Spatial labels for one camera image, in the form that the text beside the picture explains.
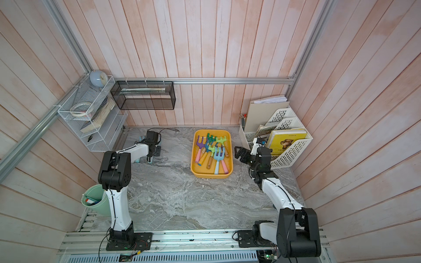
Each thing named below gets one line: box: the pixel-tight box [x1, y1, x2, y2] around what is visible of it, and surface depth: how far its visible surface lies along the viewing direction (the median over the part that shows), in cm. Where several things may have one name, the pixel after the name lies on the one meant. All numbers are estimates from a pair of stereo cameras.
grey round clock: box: [89, 70, 108, 88], surface depth 84 cm
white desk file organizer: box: [238, 106, 314, 170], surface depth 88 cm
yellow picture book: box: [267, 128, 308, 156], surface depth 83 cm
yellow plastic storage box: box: [190, 129, 234, 179], surface depth 100 cm
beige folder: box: [244, 94, 290, 133], surface depth 95 cm
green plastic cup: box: [81, 184, 112, 217], surface depth 76 cm
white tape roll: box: [69, 101, 93, 117], surface depth 76 cm
